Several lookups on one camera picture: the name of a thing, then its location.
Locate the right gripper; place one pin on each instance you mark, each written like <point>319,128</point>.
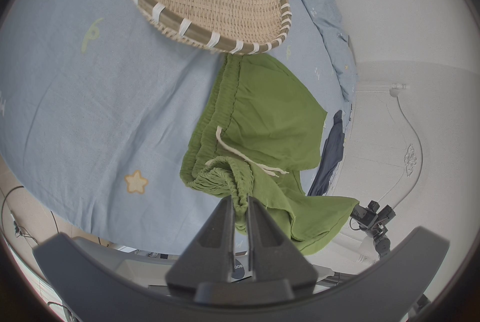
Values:
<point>360,216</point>

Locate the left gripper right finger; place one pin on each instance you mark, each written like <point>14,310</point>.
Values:
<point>270,249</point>

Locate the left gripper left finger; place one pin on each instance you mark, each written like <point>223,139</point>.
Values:
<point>210,249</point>

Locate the green shorts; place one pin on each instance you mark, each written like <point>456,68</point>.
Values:
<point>270,117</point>

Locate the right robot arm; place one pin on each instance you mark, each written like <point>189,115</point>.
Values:
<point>380,241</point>

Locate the dark blue garment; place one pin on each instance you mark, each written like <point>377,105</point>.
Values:
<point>332,151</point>

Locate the pale blue quilt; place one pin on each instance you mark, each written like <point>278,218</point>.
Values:
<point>322,12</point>

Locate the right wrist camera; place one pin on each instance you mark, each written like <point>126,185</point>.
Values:
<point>384,213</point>

